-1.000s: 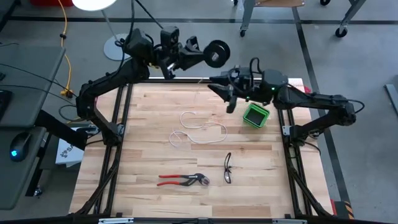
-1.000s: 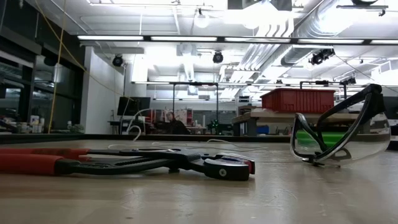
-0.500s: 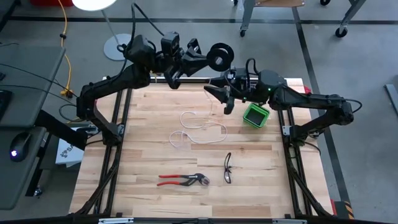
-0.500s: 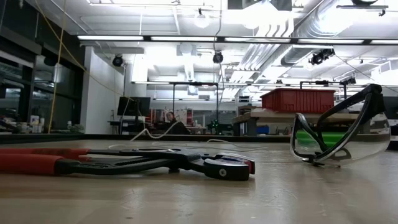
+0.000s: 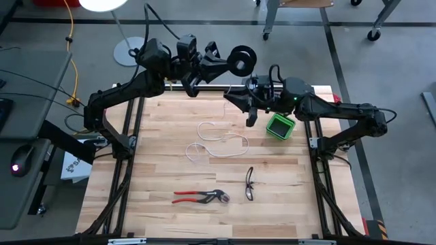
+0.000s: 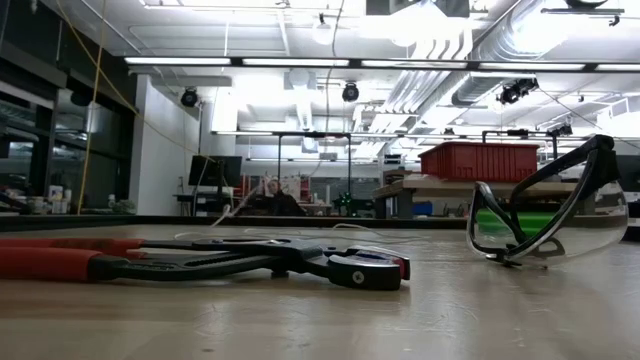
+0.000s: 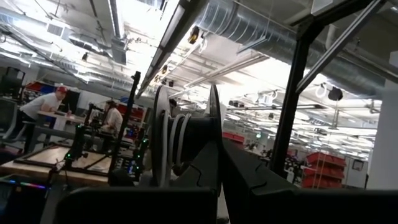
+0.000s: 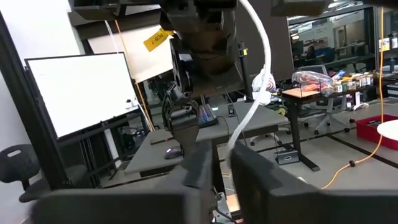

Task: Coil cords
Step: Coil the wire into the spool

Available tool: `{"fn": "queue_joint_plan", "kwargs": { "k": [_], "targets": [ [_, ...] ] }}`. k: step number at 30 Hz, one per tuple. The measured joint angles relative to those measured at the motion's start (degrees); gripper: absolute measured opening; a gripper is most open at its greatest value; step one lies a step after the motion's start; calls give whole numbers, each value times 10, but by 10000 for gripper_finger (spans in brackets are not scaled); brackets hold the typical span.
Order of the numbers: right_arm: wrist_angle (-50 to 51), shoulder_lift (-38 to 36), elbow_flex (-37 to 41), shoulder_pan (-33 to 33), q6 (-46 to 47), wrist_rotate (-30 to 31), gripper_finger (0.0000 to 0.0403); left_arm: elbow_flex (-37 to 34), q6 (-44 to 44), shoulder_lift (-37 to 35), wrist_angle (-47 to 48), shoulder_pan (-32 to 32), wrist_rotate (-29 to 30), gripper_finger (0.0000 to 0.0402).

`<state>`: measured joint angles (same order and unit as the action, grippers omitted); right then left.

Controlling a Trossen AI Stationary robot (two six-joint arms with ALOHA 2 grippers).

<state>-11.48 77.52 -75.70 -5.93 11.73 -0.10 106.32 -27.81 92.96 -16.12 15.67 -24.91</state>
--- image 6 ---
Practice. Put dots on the clear safety glasses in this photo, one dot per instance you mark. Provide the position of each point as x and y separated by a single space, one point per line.
600 165

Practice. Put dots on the person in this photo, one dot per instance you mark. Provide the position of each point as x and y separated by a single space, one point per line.
282 202

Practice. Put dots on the black table frame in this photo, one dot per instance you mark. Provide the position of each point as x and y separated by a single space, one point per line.
350 221

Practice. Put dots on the black computer monitor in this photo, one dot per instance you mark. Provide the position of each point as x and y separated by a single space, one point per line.
215 171

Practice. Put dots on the LED light bar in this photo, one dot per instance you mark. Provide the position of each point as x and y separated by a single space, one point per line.
295 62

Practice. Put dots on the black round track light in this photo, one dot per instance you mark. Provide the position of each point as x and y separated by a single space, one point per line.
350 93
189 98

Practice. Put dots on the green plastic bin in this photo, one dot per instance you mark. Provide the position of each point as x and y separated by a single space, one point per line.
539 220

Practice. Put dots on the wooden workbench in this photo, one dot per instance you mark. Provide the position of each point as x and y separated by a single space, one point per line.
435 186

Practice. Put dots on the black ceiling camera cluster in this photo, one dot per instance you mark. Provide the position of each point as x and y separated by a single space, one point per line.
515 91

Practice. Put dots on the black background rig frame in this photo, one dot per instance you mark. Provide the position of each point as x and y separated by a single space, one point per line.
310 134

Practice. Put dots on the black background robot arm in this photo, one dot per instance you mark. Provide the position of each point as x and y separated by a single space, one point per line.
352 205

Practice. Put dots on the red storage bin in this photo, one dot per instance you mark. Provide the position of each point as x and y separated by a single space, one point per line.
475 162

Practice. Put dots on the blue box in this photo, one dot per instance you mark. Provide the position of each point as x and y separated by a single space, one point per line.
422 209

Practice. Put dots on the white container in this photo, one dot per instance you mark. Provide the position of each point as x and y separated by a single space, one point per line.
67 200
55 197

